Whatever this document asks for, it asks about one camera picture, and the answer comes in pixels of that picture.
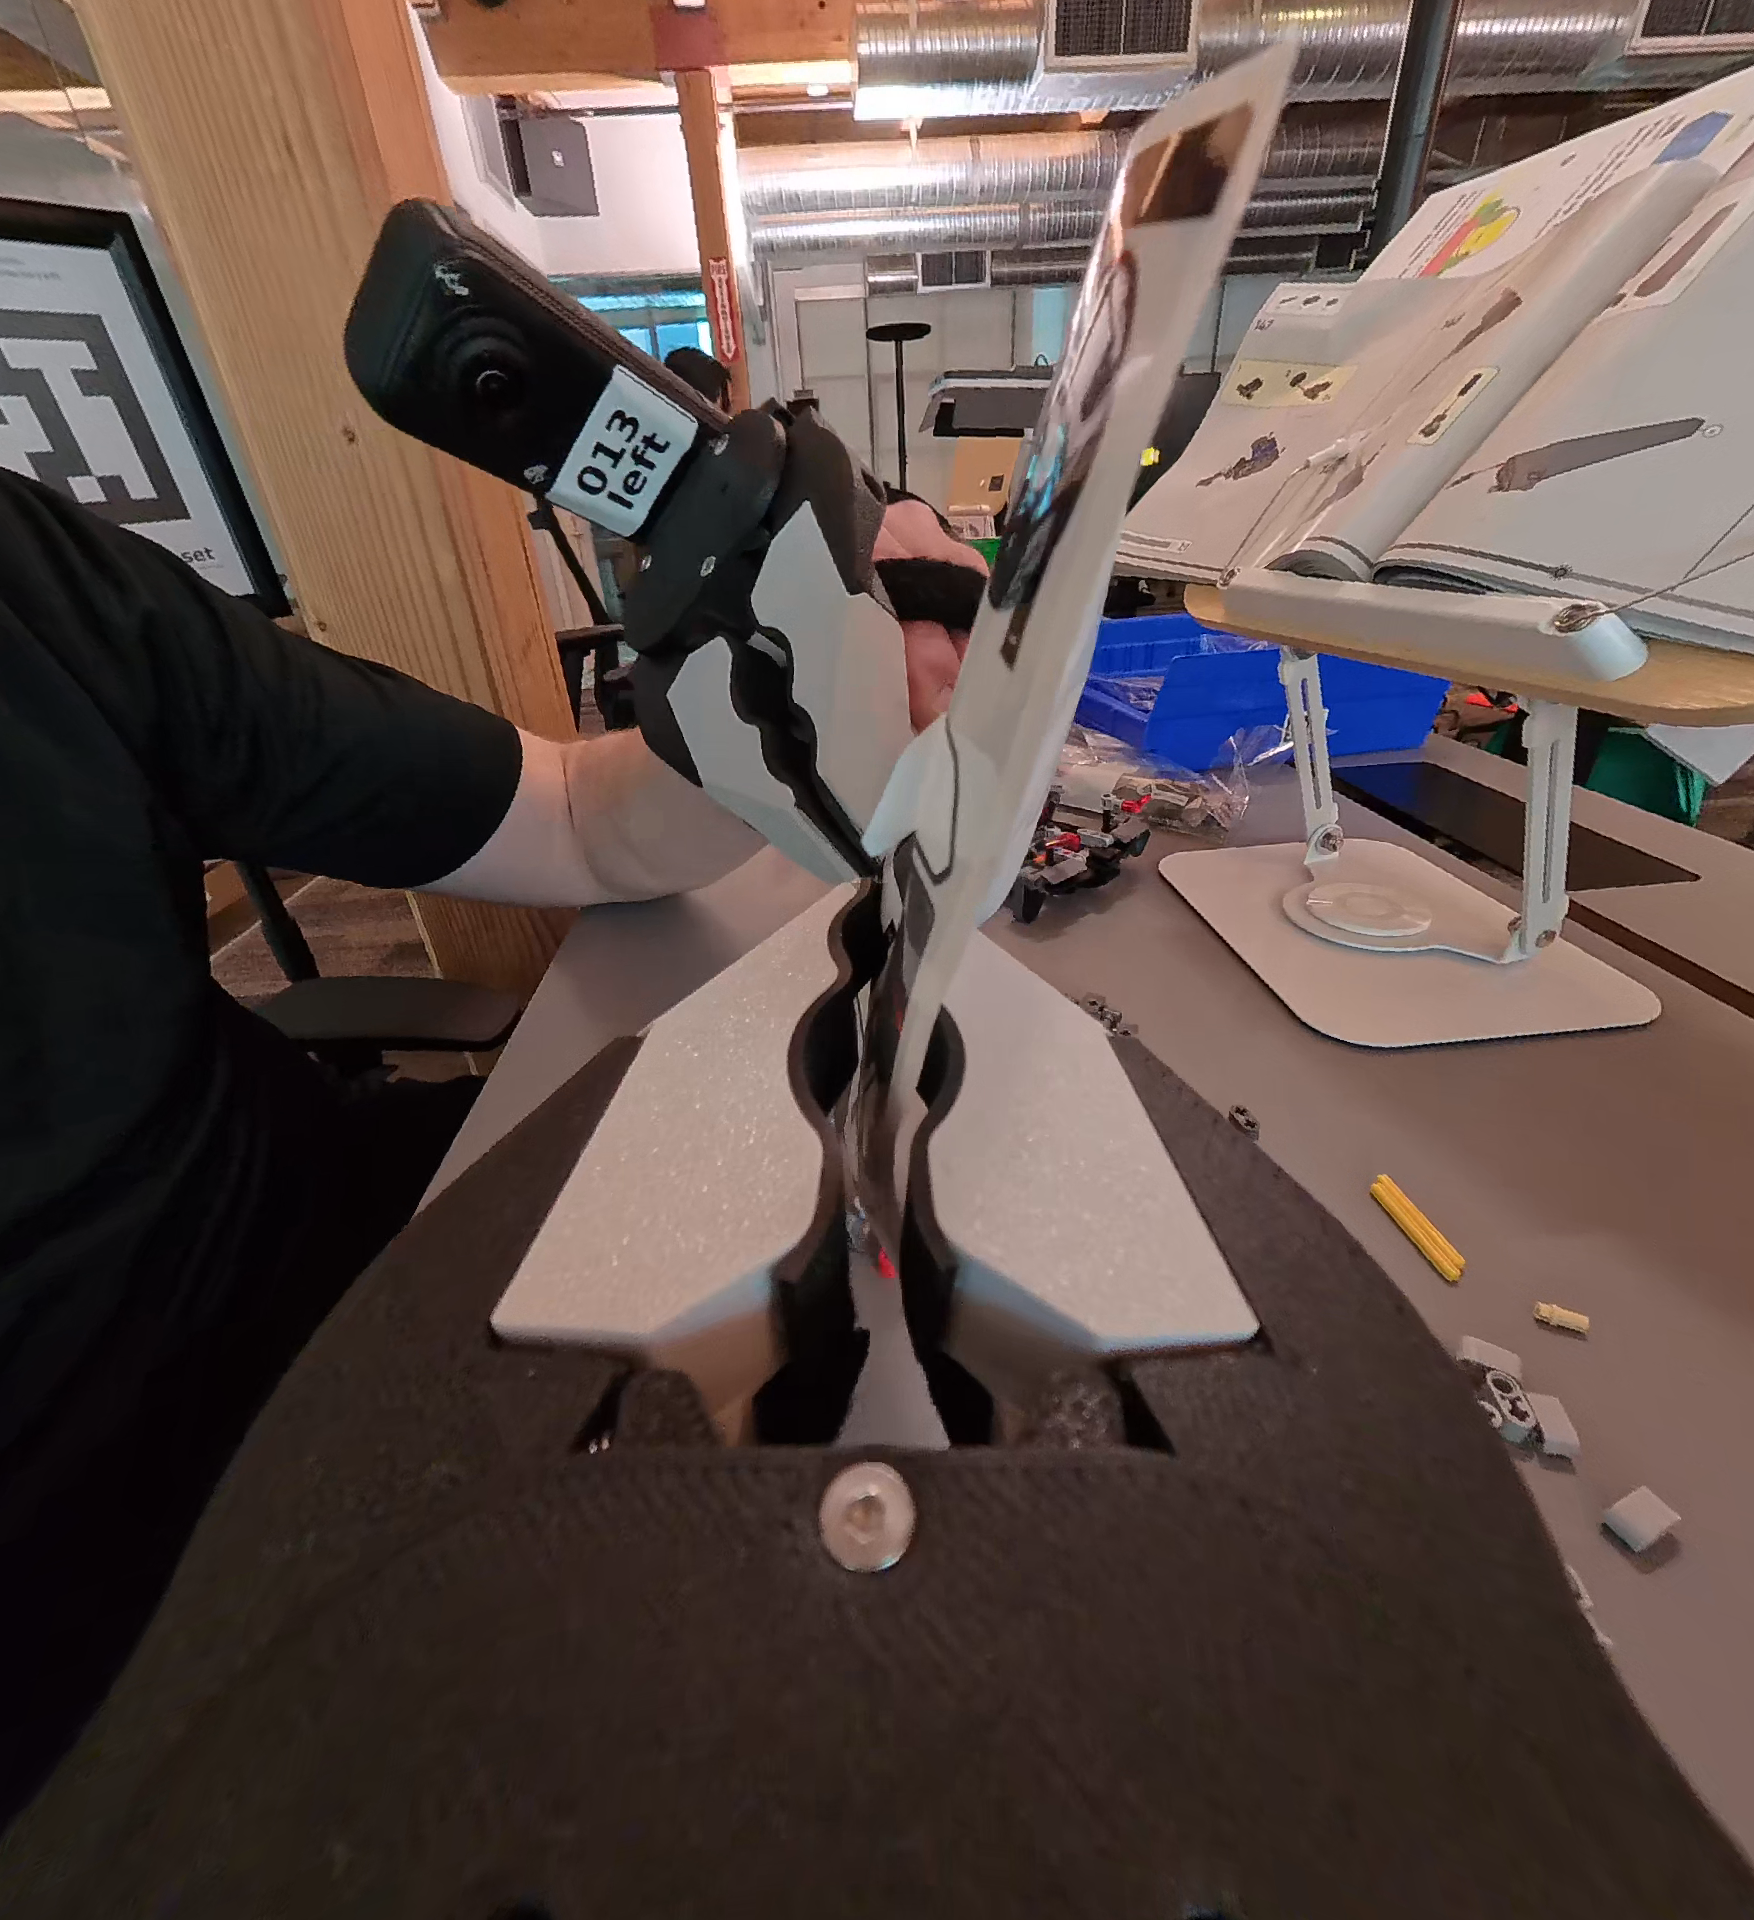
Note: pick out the cream book stand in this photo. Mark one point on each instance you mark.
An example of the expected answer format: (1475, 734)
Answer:
(1476, 975)

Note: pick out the open instruction booklet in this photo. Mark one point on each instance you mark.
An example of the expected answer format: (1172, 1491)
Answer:
(1567, 375)

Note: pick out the yellow axle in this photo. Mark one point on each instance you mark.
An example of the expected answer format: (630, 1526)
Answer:
(1419, 1227)

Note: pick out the light grey curved tile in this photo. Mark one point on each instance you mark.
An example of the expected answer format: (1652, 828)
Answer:
(1555, 1423)
(1488, 1354)
(1643, 1519)

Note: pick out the black wall speaker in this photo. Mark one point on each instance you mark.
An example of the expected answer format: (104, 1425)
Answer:
(548, 157)

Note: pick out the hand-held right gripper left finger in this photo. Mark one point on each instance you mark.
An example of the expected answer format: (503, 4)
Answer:
(669, 1200)

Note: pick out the person's left hand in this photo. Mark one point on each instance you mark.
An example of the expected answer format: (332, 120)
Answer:
(922, 659)

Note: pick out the sticker sheet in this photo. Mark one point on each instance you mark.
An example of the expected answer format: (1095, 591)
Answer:
(1073, 525)

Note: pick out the black floor lamp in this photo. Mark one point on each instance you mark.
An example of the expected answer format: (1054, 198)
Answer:
(901, 327)

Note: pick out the green plastic bin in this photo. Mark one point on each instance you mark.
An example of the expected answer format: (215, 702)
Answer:
(1643, 773)

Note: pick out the tan pin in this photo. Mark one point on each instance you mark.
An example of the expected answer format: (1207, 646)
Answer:
(1563, 1318)

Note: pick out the silver air duct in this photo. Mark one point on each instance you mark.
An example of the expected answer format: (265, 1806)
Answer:
(1268, 149)

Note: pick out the black framed marker sign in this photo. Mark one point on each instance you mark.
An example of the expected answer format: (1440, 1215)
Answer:
(37, 390)

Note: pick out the partly built toy car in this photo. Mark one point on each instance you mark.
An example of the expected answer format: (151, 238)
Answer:
(1073, 869)

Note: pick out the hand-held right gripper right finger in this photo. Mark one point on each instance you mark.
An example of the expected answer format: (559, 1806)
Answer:
(1101, 1200)

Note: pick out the blue plastic bin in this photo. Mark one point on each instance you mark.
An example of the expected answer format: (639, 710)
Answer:
(1268, 689)

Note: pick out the small labelled clear bag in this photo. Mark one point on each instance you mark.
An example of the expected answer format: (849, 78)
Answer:
(1178, 794)

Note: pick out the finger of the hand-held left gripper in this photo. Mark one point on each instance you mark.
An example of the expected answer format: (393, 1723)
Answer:
(721, 734)
(818, 629)

